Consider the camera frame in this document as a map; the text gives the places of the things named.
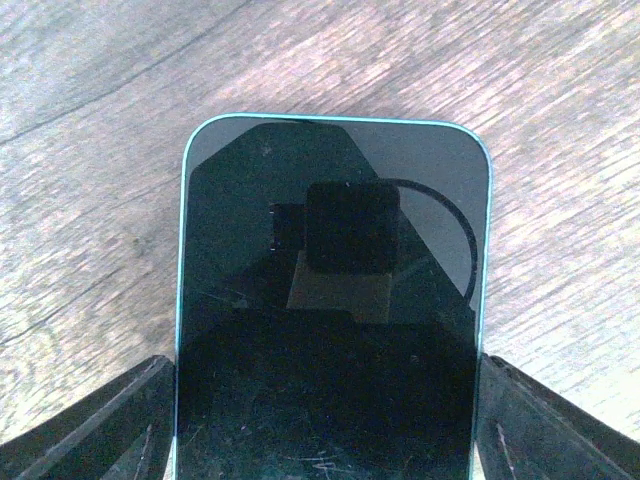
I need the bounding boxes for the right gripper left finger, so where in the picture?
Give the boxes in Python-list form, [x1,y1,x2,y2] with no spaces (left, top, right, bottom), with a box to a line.
[1,355,175,479]

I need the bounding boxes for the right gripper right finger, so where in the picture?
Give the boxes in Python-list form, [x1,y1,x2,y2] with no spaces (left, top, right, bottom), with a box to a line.
[476,354,639,480]

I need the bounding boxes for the teal edged black phone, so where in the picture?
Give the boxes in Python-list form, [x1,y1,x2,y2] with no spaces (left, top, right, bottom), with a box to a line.
[173,114,491,479]

